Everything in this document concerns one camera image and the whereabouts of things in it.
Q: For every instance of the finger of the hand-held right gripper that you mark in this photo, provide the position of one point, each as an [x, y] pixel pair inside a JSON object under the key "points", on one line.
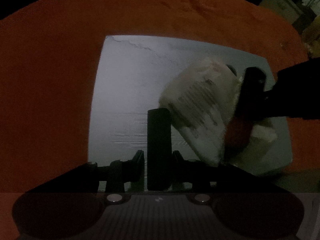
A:
{"points": [[251, 92]]}

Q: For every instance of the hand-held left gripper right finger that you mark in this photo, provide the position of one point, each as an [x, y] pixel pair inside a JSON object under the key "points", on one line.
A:
{"points": [[178, 161]]}

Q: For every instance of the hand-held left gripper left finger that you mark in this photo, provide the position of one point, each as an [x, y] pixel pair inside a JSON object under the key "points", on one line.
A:
{"points": [[138, 161]]}

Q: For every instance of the black rectangular block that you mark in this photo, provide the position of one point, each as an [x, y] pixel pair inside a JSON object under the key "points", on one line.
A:
{"points": [[159, 150]]}

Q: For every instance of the white printed packet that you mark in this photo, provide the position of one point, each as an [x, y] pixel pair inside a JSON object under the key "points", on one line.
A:
{"points": [[200, 100]]}

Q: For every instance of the yellow wooden panel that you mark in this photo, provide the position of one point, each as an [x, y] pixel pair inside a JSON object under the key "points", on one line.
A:
{"points": [[312, 36]]}

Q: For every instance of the orange blanket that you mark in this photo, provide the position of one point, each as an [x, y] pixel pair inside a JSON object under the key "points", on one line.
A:
{"points": [[50, 80]]}

